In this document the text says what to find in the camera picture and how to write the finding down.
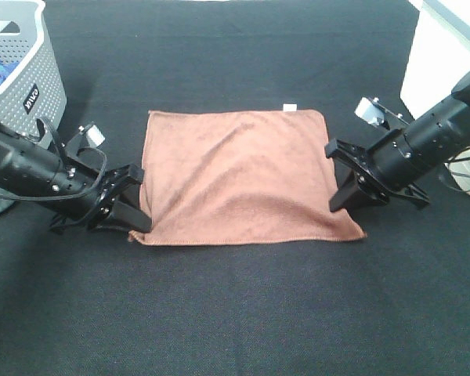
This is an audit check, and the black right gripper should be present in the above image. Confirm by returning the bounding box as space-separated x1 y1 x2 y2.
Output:
324 139 430 212

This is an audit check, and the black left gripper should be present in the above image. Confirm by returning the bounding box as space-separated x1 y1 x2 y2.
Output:
49 164 152 234

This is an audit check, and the brown microfibre towel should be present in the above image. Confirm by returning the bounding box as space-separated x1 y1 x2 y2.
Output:
129 110 366 246

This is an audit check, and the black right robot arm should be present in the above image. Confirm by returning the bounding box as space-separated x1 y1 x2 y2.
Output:
325 71 470 212

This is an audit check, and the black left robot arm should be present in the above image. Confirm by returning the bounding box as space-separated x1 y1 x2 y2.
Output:
0 117 152 233

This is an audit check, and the grey perforated laundry basket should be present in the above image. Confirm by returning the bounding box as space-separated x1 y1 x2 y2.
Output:
0 0 68 219

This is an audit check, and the white laundry basket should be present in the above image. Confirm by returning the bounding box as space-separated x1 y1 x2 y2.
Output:
399 0 470 201

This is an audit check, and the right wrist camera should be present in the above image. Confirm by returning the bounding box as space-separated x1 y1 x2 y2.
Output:
354 97 409 132

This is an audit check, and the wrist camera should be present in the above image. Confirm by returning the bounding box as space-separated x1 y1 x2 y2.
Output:
65 122 105 154
354 97 409 132

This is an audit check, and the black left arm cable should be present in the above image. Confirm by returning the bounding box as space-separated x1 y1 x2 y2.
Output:
0 116 109 201

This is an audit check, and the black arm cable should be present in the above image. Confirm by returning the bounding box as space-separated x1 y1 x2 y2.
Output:
442 143 470 193
0 116 109 201

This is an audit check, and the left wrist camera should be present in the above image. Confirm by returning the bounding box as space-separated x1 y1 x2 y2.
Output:
65 122 105 154

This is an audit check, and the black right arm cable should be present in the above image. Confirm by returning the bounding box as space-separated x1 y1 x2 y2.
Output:
442 143 470 193

